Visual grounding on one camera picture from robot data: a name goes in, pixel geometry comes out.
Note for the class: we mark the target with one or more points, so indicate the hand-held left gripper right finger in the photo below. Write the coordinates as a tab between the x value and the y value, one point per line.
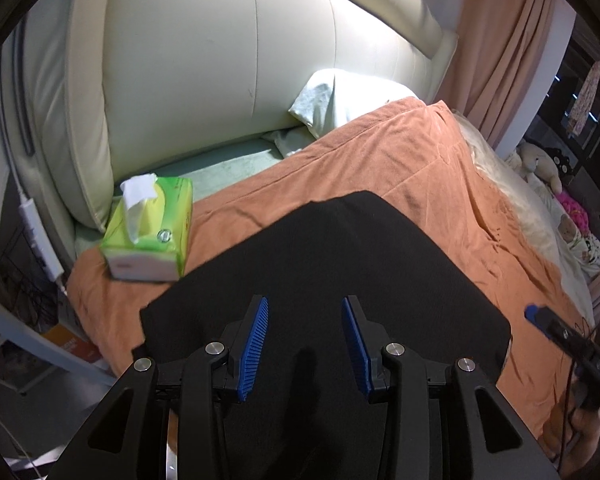
355	350

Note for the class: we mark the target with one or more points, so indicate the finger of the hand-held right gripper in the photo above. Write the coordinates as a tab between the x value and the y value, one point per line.
534	312

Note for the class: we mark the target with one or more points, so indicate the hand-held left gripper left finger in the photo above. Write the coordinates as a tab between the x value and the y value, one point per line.
252	350

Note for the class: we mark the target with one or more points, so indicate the black pants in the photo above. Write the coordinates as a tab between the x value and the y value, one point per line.
330	250

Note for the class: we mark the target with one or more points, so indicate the person's right hand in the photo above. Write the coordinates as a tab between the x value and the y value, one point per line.
587	440

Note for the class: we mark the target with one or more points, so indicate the white black printed cloth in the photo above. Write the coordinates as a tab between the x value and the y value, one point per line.
587	255

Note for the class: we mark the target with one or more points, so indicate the cream duvet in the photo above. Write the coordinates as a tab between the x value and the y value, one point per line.
525	220

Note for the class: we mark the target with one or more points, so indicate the pink plush cloth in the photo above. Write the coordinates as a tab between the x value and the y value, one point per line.
575	210

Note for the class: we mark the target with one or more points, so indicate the dark plush toy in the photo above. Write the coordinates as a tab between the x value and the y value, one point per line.
561	160

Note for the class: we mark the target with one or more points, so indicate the beige plush toy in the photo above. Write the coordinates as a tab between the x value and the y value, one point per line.
535	157

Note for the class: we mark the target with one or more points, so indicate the green tissue box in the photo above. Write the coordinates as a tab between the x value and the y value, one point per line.
150	230

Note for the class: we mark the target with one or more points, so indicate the orange box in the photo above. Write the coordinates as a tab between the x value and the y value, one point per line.
70	344

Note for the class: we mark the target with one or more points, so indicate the pale green bed sheet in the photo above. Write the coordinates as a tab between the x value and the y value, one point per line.
205	170

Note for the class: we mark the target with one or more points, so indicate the orange blanket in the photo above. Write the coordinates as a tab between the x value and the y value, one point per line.
380	150

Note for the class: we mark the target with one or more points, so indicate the hanging floral garment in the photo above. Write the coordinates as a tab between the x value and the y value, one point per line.
585	97

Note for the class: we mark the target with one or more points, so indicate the white power strip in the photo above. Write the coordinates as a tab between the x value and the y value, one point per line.
42	240

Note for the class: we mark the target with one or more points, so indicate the white side table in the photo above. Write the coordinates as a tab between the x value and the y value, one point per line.
10	330

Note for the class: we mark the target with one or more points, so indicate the pink curtain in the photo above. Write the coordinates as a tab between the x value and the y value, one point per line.
505	60

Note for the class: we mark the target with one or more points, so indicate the white pillow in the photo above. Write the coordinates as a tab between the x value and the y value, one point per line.
345	95

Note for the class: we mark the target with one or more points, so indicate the cream leather headboard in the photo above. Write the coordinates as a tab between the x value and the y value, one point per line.
230	60

